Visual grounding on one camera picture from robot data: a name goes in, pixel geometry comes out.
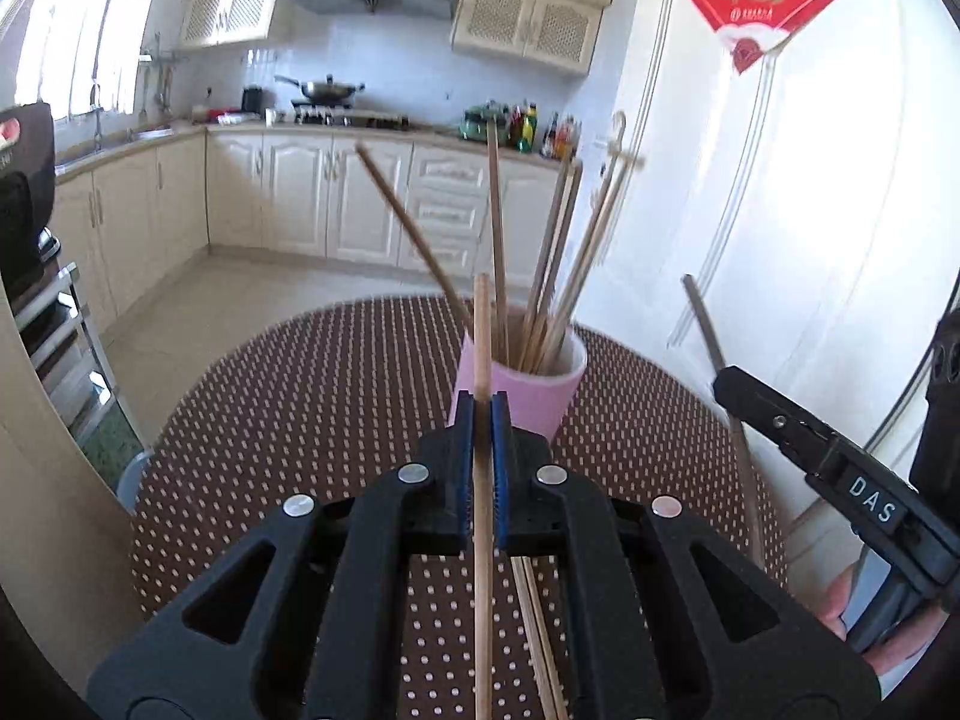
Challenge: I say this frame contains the wooden chopstick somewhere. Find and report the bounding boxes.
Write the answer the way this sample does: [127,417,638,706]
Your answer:
[472,273,493,720]
[682,273,766,571]

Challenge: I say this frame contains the pink paper cup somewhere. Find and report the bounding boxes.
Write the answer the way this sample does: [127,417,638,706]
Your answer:
[448,304,587,442]

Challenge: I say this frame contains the cream lower kitchen cabinets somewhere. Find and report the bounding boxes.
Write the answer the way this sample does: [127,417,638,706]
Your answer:
[50,124,558,330]

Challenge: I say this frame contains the kitchen window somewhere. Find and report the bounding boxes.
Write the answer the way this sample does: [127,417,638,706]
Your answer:
[2,0,153,122]

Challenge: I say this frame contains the person's right hand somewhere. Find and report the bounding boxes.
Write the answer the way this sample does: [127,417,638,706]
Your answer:
[815,564,949,676]

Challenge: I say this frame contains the bundle chopstick two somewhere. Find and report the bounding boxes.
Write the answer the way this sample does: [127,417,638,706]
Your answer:
[511,554,563,720]

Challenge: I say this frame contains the bundle chopstick three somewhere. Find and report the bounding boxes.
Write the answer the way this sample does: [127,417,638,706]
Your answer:
[519,554,571,720]

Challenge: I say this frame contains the bundle chopstick one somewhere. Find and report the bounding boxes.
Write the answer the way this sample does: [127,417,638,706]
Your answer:
[535,151,633,374]

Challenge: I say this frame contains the white panel door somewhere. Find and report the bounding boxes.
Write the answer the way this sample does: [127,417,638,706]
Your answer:
[576,0,960,616]

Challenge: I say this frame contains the upright chopstick in cup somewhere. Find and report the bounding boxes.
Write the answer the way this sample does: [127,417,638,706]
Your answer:
[487,119,511,366]

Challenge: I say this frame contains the metal rack shelf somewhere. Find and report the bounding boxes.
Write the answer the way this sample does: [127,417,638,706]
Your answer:
[13,260,122,452]

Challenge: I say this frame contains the chopstick leaning left in cup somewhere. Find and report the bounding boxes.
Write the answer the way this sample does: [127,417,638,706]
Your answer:
[355,142,473,335]

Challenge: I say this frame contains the green oil bottle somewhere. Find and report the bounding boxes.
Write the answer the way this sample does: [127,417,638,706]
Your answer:
[517,103,539,153]

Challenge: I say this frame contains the green electric cooker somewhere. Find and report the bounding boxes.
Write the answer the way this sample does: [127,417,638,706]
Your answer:
[459,101,509,145]

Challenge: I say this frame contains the black electric kettle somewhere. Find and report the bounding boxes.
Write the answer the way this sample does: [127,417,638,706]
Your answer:
[241,85,265,117]

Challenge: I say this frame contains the black wok on stove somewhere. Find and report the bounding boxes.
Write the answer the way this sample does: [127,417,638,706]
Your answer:
[274,75,366,107]

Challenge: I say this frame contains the metal door handle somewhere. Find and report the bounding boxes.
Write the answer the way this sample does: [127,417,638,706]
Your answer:
[601,110,646,187]

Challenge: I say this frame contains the black tripod camera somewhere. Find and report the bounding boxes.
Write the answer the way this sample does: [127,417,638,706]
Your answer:
[0,101,60,299]

